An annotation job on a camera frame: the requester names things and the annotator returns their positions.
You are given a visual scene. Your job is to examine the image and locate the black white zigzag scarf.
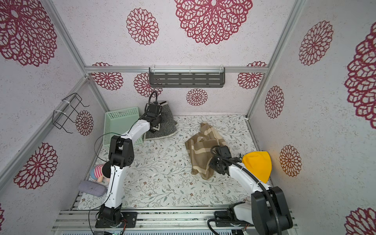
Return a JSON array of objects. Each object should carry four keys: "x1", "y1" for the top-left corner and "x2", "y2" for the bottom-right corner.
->
[{"x1": 143, "y1": 101, "x2": 178, "y2": 141}]

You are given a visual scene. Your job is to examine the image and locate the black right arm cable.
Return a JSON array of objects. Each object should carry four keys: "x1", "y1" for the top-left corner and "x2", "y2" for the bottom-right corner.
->
[{"x1": 210, "y1": 145, "x2": 283, "y2": 235}]

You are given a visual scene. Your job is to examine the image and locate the plush doll black hair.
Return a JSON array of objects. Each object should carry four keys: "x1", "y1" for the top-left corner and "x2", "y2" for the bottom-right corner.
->
[{"x1": 90, "y1": 164, "x2": 110, "y2": 184}]

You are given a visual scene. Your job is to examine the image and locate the grey purple rolled cloth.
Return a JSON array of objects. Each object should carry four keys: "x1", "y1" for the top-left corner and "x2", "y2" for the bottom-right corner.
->
[{"x1": 78, "y1": 181, "x2": 107, "y2": 197}]

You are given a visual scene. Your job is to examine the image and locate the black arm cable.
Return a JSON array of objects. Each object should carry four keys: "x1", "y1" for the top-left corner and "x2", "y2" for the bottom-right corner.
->
[
  {"x1": 88, "y1": 90, "x2": 161, "y2": 230},
  {"x1": 210, "y1": 145, "x2": 283, "y2": 235}
]

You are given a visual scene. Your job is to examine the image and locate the brown beige plaid scarf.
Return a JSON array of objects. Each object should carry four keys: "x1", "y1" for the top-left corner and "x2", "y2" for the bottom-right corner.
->
[{"x1": 185, "y1": 122, "x2": 227, "y2": 180}]

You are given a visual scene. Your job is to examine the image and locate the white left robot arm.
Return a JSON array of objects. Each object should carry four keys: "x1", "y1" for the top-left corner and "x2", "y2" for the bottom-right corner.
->
[{"x1": 104, "y1": 101, "x2": 163, "y2": 209}]

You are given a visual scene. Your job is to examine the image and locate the dark grey wall shelf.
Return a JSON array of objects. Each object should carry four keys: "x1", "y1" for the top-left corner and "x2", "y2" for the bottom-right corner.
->
[{"x1": 148, "y1": 67, "x2": 226, "y2": 88}]

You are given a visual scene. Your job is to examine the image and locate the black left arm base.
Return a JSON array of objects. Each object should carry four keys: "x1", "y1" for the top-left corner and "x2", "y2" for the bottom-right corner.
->
[{"x1": 95, "y1": 205, "x2": 138, "y2": 229}]

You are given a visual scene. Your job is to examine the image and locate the mint green plastic basket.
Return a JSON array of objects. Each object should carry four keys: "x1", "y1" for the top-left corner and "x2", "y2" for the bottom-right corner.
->
[{"x1": 102, "y1": 107, "x2": 140, "y2": 147}]

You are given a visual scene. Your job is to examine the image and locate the yellow fabric hat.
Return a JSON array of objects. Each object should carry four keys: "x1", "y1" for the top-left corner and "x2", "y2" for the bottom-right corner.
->
[{"x1": 242, "y1": 151, "x2": 272, "y2": 184}]

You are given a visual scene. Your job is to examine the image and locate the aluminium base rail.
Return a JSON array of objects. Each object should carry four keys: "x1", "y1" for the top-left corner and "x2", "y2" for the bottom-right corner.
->
[{"x1": 52, "y1": 205, "x2": 299, "y2": 235}]

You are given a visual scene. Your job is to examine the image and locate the black wire wall rack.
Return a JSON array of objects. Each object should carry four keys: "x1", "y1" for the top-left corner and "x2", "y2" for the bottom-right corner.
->
[{"x1": 51, "y1": 93, "x2": 89, "y2": 134}]

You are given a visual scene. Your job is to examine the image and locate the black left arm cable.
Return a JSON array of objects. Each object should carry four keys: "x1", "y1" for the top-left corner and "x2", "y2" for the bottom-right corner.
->
[{"x1": 88, "y1": 90, "x2": 161, "y2": 230}]

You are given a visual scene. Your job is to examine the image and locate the aluminium corner frame post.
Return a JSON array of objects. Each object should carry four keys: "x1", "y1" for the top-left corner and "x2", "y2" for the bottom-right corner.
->
[{"x1": 247, "y1": 0, "x2": 306, "y2": 120}]

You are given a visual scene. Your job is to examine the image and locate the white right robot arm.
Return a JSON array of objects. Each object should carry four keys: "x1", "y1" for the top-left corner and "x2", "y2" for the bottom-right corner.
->
[{"x1": 207, "y1": 146, "x2": 293, "y2": 235}]

